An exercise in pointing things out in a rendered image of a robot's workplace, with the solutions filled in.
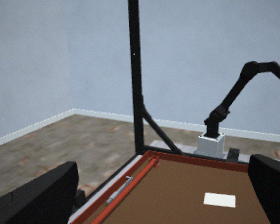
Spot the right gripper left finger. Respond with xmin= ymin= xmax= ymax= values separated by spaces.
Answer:
xmin=0 ymin=161 xmax=79 ymax=224

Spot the white rectangular label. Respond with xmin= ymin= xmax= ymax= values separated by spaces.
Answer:
xmin=204 ymin=193 xmax=235 ymax=207

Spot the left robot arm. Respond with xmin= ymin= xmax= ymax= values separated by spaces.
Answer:
xmin=203 ymin=61 xmax=280 ymax=139

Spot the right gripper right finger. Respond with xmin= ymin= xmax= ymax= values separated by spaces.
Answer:
xmin=248 ymin=154 xmax=280 ymax=224

